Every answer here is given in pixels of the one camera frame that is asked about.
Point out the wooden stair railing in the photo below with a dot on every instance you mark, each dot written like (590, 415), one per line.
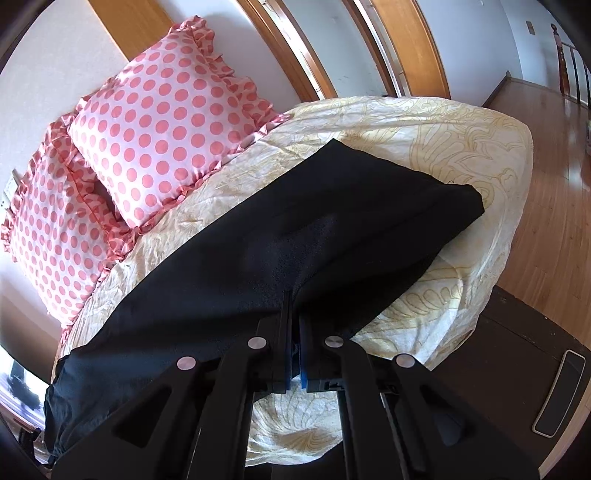
(570, 64)

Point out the wooden headboard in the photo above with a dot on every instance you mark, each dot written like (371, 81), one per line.
(134, 27)

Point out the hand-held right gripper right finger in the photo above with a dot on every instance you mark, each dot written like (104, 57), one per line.
(306, 355)

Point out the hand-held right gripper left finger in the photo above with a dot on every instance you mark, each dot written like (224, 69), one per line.
(282, 341)

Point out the pink polka dot pillow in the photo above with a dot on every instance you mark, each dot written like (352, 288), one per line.
(171, 124)
(60, 221)

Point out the wooden door frame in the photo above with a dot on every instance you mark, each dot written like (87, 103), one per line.
(392, 46)

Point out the black pants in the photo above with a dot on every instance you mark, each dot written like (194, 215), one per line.
(258, 249)

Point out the cream yellow patterned bedspread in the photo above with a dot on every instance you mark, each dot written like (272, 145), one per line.
(461, 152)

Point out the black device with white rim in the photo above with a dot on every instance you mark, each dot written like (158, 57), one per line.
(556, 394)

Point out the dark wooden bedside cabinet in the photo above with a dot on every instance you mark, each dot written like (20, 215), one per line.
(503, 369)

